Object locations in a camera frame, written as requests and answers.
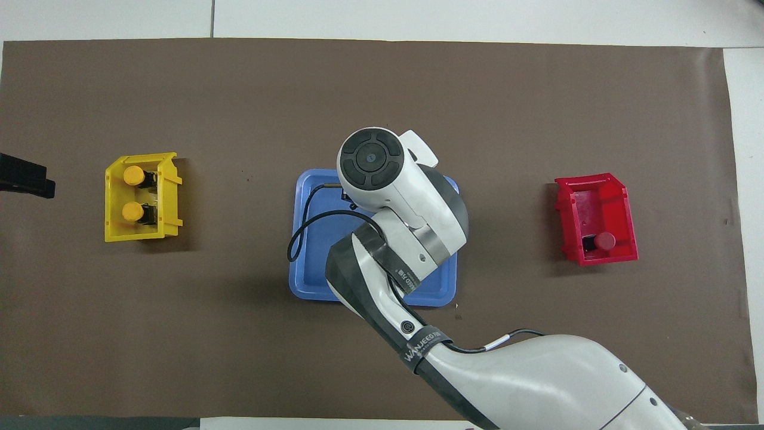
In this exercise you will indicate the red push button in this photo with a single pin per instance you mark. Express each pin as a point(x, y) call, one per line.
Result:
point(605, 241)

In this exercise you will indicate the red plastic bin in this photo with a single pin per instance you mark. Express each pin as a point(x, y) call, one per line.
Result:
point(621, 197)

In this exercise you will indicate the yellow plastic bin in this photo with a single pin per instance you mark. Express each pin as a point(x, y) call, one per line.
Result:
point(170, 197)

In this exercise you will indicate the yellow push button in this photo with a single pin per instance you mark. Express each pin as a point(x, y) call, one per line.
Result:
point(132, 211)
point(132, 175)

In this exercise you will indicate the blue plastic tray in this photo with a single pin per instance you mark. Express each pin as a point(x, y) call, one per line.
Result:
point(316, 269)

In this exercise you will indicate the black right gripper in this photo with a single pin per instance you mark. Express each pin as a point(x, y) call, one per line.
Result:
point(346, 195)

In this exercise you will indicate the brown paper mat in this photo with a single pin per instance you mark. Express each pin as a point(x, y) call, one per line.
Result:
point(179, 358)

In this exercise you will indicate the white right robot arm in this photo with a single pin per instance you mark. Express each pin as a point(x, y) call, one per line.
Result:
point(537, 382)

